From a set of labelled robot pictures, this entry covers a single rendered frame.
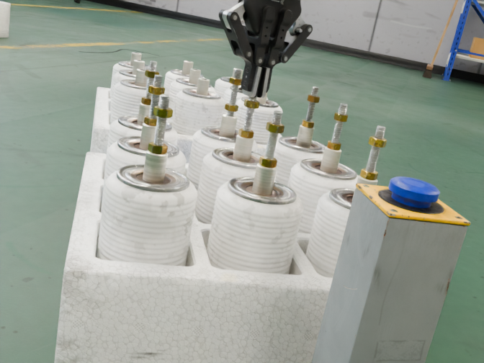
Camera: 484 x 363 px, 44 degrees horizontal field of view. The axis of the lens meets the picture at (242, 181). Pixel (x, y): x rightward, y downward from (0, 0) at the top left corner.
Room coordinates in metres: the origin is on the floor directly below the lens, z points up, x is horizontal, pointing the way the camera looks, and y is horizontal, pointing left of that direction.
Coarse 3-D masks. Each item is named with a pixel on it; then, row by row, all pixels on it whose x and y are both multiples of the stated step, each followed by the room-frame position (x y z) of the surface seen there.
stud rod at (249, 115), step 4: (256, 96) 0.73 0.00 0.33; (252, 100) 0.73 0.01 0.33; (248, 108) 0.73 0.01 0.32; (248, 112) 0.73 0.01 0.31; (252, 112) 0.73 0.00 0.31; (248, 116) 0.73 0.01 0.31; (252, 116) 0.73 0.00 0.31; (244, 120) 0.73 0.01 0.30; (248, 120) 0.73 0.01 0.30; (244, 124) 0.73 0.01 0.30; (248, 124) 0.73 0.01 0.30; (244, 128) 0.73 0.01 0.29; (248, 128) 0.73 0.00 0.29
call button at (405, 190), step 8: (400, 176) 0.48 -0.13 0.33; (392, 184) 0.46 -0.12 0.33; (400, 184) 0.46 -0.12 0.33; (408, 184) 0.46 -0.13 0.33; (416, 184) 0.46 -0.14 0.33; (424, 184) 0.47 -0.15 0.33; (392, 192) 0.47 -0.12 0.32; (400, 192) 0.45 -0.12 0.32; (408, 192) 0.45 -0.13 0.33; (416, 192) 0.45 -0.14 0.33; (424, 192) 0.45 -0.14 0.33; (432, 192) 0.45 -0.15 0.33; (400, 200) 0.46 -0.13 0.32; (408, 200) 0.45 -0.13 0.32; (416, 200) 0.45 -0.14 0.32; (424, 200) 0.45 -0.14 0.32; (432, 200) 0.45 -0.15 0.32
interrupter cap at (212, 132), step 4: (204, 128) 0.85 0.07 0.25; (208, 128) 0.86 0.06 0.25; (212, 128) 0.86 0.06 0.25; (216, 128) 0.86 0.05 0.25; (204, 132) 0.82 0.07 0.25; (208, 132) 0.83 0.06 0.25; (212, 132) 0.84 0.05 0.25; (216, 132) 0.85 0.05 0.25; (236, 132) 0.87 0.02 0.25; (208, 136) 0.82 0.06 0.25; (212, 136) 0.81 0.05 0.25; (216, 136) 0.81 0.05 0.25; (220, 136) 0.82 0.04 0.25; (236, 136) 0.85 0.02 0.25; (220, 140) 0.81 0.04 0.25; (224, 140) 0.81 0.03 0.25; (228, 140) 0.81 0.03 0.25; (232, 140) 0.81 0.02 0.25
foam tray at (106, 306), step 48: (96, 192) 0.70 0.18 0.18; (96, 240) 0.57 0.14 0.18; (192, 240) 0.61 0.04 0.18; (96, 288) 0.50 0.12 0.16; (144, 288) 0.51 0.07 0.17; (192, 288) 0.52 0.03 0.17; (240, 288) 0.54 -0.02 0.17; (288, 288) 0.55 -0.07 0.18; (96, 336) 0.50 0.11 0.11; (144, 336) 0.51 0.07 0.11; (192, 336) 0.53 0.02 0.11; (240, 336) 0.54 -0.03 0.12; (288, 336) 0.55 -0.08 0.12
